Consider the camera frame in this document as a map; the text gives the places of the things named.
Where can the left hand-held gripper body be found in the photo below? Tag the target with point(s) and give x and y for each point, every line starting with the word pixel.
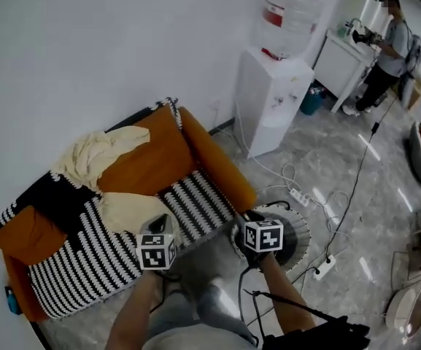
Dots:
pixel 155 252

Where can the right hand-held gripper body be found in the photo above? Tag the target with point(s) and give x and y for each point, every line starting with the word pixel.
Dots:
pixel 263 235

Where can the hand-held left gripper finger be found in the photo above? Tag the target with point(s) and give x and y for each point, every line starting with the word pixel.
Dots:
pixel 164 228
pixel 146 229

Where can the cream garment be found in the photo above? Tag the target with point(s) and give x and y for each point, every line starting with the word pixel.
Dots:
pixel 130 210
pixel 86 155

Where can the woven grey white laundry basket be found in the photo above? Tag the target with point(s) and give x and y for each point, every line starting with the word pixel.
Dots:
pixel 297 232

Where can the person's left forearm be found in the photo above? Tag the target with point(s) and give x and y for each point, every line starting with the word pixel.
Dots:
pixel 133 312

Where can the person's right forearm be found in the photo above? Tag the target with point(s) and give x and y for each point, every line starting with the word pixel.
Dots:
pixel 286 297

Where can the orange sofa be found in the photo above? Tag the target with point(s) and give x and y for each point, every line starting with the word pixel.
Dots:
pixel 217 166

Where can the person's grey trousers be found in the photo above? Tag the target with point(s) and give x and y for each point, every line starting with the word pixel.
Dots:
pixel 210 312

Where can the black white patterned sofa cover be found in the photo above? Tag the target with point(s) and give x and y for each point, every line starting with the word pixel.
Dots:
pixel 71 268

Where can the person's light grey shirt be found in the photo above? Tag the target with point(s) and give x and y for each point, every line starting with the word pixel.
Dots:
pixel 195 341

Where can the white water dispenser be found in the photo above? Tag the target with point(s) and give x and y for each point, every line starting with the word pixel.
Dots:
pixel 265 97

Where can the teal waste bin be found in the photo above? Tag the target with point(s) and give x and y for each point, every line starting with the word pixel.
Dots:
pixel 310 104

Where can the round white pink pod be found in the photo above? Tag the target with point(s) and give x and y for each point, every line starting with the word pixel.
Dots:
pixel 400 312

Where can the white sink cabinet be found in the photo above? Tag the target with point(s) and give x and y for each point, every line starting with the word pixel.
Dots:
pixel 338 64

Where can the cardboard box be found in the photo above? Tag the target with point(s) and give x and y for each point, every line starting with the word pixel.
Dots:
pixel 416 97

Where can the clear water bottle red label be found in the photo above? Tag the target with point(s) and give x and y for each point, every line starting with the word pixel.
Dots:
pixel 290 20

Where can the chrome faucet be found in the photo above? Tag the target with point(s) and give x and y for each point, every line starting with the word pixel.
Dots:
pixel 352 20

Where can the white wall socket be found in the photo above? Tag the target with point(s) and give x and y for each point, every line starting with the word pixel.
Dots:
pixel 215 105

